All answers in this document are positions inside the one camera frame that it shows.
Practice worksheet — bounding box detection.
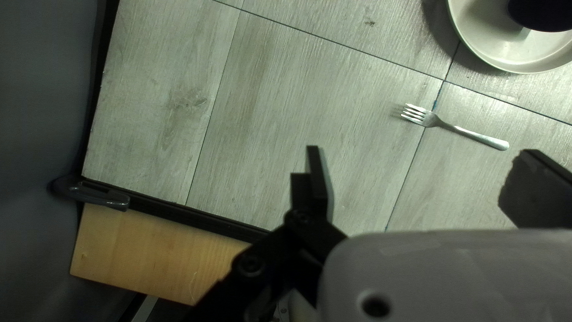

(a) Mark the pale round plate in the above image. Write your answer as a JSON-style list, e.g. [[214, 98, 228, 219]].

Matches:
[[446, 0, 572, 75]]

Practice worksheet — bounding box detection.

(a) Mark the black frame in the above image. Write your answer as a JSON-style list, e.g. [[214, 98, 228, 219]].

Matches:
[[49, 0, 270, 245]]

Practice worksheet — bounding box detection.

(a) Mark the dark blue cup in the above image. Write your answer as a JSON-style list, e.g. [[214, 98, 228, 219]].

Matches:
[[507, 0, 572, 33]]

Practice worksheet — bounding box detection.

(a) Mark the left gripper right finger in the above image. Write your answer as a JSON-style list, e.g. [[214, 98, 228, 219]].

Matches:
[[498, 149, 572, 230]]

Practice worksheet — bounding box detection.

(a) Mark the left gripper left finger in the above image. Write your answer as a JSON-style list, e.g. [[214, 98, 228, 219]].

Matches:
[[183, 145, 347, 322]]

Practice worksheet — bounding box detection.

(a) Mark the silver fork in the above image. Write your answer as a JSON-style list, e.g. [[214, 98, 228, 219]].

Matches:
[[399, 103, 510, 151]]

